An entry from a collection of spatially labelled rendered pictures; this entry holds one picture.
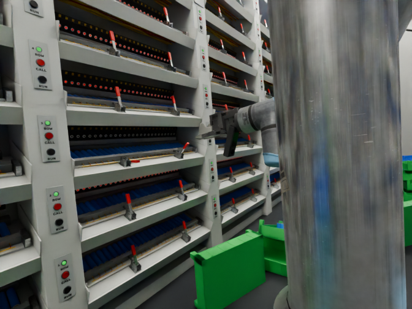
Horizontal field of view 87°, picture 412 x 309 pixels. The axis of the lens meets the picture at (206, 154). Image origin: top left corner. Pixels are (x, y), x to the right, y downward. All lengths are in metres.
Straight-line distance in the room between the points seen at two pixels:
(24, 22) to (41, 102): 0.20
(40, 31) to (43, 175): 0.38
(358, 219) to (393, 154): 0.06
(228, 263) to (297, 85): 0.75
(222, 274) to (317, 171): 0.71
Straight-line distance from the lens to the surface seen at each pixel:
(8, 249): 0.78
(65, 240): 0.75
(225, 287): 0.91
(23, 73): 0.73
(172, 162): 0.93
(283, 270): 1.10
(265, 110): 0.70
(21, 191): 0.71
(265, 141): 0.68
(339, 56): 0.22
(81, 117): 0.76
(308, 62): 0.22
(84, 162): 0.79
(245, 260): 0.94
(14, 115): 0.71
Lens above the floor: 0.59
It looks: 3 degrees down
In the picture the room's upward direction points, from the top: 5 degrees counter-clockwise
